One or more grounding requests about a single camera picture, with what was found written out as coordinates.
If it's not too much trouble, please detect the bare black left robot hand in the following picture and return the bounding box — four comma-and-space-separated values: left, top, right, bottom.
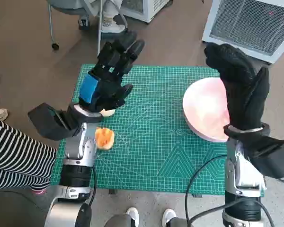
78, 30, 145, 114

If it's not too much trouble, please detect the round pale bread bun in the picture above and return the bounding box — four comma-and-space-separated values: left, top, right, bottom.
100, 108, 116, 117

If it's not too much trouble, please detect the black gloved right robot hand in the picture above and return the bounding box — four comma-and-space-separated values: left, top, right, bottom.
204, 44, 270, 131

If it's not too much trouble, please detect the pink bowl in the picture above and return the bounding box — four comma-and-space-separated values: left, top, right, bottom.
182, 77, 230, 143

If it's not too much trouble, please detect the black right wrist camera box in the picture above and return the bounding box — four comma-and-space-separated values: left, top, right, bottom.
245, 132, 284, 179

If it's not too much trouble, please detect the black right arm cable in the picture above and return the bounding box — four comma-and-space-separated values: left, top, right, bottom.
184, 154, 228, 227

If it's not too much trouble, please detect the long orange striped bread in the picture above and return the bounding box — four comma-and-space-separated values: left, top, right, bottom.
94, 127, 115, 151

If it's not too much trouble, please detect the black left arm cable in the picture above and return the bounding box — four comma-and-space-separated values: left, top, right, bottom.
88, 166, 98, 206

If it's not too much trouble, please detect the green cutting mat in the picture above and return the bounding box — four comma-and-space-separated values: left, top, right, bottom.
49, 64, 267, 197

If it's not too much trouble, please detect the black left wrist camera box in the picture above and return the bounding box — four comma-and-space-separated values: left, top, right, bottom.
27, 102, 82, 141

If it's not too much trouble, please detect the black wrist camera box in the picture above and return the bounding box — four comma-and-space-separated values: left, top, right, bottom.
27, 102, 82, 141
245, 132, 284, 179

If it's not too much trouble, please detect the grey office chair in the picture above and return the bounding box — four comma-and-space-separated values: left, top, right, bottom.
47, 0, 131, 59

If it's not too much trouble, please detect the large white mesh-front appliance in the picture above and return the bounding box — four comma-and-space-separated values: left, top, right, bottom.
202, 0, 284, 64

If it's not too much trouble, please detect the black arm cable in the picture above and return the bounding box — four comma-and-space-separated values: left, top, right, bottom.
88, 166, 98, 206
184, 154, 228, 227

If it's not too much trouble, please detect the small white mesh-front appliance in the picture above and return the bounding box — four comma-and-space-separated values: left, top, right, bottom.
119, 0, 171, 24

